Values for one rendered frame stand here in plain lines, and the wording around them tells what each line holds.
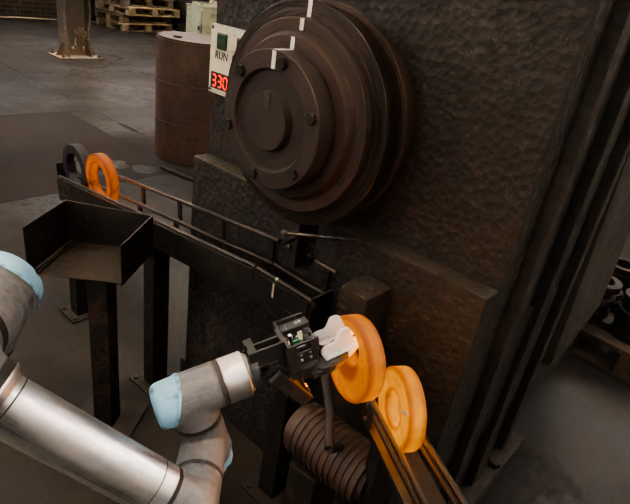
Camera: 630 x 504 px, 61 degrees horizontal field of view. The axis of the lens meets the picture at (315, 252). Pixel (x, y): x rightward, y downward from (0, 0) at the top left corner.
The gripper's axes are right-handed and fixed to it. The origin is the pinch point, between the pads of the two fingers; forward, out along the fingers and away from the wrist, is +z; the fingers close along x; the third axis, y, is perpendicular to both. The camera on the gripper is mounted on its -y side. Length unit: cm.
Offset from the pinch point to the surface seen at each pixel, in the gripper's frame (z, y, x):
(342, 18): 18, 45, 35
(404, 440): 1.9, -15.5, -11.9
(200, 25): 159, -98, 840
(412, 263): 22.6, -3.8, 18.2
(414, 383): 6.8, -8.3, -7.2
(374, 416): 1.2, -19.4, -2.1
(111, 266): -39, -16, 74
